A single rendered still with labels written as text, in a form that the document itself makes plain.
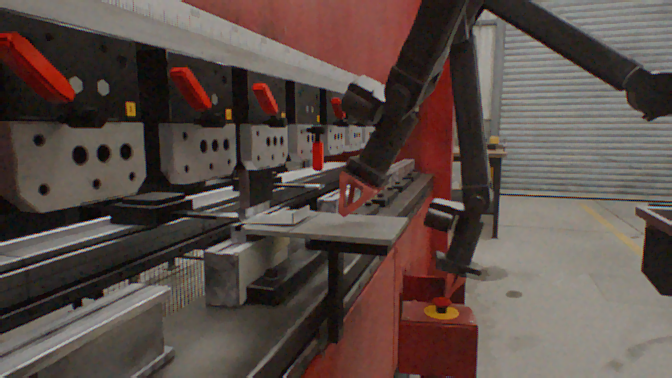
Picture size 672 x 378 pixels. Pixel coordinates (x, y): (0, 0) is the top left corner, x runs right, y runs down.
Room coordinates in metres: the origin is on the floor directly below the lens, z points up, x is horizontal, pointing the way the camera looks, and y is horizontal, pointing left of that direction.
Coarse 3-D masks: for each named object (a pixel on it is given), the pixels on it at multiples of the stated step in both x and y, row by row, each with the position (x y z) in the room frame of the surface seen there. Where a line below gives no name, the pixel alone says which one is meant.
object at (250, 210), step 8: (272, 168) 0.90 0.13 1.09; (240, 176) 0.81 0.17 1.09; (248, 176) 0.80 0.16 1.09; (256, 176) 0.83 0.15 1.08; (264, 176) 0.86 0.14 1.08; (272, 176) 0.90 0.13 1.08; (240, 184) 0.81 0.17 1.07; (248, 184) 0.80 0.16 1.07; (256, 184) 0.83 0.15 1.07; (264, 184) 0.86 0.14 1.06; (272, 184) 0.90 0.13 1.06; (240, 192) 0.81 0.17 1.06; (248, 192) 0.80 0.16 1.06; (256, 192) 0.83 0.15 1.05; (264, 192) 0.86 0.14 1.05; (272, 192) 0.89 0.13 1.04; (240, 200) 0.81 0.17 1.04; (248, 200) 0.80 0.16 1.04; (256, 200) 0.83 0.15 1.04; (264, 200) 0.86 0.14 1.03; (248, 208) 0.81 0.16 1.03; (256, 208) 0.85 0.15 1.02; (264, 208) 0.88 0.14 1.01; (248, 216) 0.82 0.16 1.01
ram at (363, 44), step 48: (0, 0) 0.37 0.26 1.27; (48, 0) 0.41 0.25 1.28; (96, 0) 0.46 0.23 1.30; (192, 0) 0.61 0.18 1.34; (240, 0) 0.73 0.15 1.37; (288, 0) 0.91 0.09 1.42; (336, 0) 1.21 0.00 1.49; (384, 0) 1.79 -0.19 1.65; (144, 48) 0.55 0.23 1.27; (192, 48) 0.61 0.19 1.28; (240, 48) 0.73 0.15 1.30; (336, 48) 1.21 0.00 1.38; (384, 48) 1.81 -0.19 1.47
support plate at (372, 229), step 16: (256, 224) 0.79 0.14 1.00; (272, 224) 0.79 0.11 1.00; (304, 224) 0.79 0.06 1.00; (320, 224) 0.79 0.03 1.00; (336, 224) 0.79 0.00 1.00; (352, 224) 0.79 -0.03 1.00; (368, 224) 0.79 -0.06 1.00; (384, 224) 0.79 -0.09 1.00; (400, 224) 0.79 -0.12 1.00; (336, 240) 0.71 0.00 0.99; (352, 240) 0.70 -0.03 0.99; (368, 240) 0.70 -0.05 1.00; (384, 240) 0.69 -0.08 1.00
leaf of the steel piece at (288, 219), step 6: (300, 210) 0.81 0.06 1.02; (306, 210) 0.84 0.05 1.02; (258, 216) 0.86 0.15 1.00; (264, 216) 0.86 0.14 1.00; (270, 216) 0.85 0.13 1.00; (276, 216) 0.85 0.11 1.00; (282, 216) 0.85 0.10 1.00; (288, 216) 0.85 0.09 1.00; (294, 216) 0.78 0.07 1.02; (300, 216) 0.81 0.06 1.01; (306, 216) 0.84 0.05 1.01; (246, 222) 0.80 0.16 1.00; (252, 222) 0.80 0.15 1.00; (258, 222) 0.80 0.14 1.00; (264, 222) 0.80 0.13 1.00; (270, 222) 0.79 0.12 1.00; (276, 222) 0.79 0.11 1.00; (282, 222) 0.79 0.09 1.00; (288, 222) 0.79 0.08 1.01; (294, 222) 0.78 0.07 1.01
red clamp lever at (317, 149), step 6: (312, 126) 0.98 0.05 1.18; (318, 126) 0.98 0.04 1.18; (312, 132) 0.98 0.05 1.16; (318, 132) 0.97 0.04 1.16; (324, 132) 0.98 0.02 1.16; (318, 138) 0.98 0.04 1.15; (318, 144) 0.97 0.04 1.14; (312, 150) 0.98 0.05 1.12; (318, 150) 0.97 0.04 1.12; (312, 156) 0.98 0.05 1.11; (318, 156) 0.97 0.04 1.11; (318, 162) 0.97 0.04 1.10; (318, 168) 0.97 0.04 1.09
